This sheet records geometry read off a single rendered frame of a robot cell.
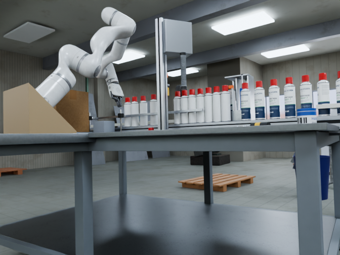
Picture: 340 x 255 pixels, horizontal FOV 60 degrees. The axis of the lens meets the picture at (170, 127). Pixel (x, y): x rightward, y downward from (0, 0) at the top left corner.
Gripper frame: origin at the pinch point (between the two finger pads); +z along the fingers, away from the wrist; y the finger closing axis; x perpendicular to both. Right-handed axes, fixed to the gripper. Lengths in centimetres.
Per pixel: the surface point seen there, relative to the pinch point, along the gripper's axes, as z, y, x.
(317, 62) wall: -173, 893, -106
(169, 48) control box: -5, -17, -59
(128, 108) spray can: 7.4, -2.5, -8.3
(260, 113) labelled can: 47, -3, -89
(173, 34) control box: -13, -14, -64
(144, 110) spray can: 13.7, -0.9, -19.9
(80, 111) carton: 2.2, -26.6, 10.9
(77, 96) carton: -6.4, -28.6, 7.9
